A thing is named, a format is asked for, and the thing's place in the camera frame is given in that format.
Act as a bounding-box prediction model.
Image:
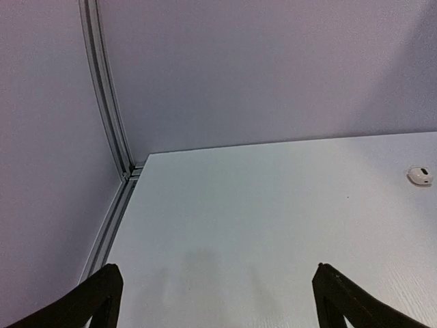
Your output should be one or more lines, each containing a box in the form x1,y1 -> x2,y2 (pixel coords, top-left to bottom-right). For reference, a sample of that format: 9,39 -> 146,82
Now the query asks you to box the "left aluminium frame post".
79,0 -> 135,180

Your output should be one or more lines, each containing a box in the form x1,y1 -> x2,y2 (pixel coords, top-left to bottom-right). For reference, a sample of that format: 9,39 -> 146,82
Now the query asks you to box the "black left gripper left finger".
10,264 -> 123,327

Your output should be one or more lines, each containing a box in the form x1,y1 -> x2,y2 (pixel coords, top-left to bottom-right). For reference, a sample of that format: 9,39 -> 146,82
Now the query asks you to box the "left table edge rail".
79,162 -> 145,283

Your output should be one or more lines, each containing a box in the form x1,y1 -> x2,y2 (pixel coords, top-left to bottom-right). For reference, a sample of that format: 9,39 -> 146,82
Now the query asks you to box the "white earbud charging case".
407,166 -> 434,187

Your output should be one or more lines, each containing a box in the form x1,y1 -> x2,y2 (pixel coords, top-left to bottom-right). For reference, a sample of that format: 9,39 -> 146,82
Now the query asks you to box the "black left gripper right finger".
312,263 -> 424,328

